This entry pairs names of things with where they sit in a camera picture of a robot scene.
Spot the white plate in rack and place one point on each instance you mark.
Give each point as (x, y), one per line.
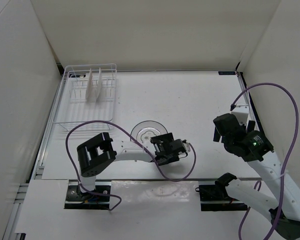
(89, 84)

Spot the white plate orange pattern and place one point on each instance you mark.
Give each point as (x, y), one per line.
(98, 84)

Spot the white plate green rim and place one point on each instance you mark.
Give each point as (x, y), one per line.
(145, 130)

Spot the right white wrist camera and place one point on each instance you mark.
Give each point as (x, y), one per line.
(241, 112)

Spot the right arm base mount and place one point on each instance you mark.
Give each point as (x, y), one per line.
(214, 198)

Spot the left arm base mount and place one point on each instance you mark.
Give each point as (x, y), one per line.
(76, 200)

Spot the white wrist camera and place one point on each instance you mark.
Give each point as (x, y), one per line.
(186, 146)
(241, 112)

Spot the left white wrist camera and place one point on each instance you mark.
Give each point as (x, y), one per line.
(186, 146)

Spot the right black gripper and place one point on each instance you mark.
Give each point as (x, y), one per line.
(251, 126)

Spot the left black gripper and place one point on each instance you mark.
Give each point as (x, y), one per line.
(167, 137)

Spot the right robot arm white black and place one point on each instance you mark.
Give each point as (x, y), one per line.
(282, 210)

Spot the white wire dish rack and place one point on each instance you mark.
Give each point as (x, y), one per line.
(73, 108)

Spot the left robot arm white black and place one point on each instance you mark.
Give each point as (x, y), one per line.
(97, 153)

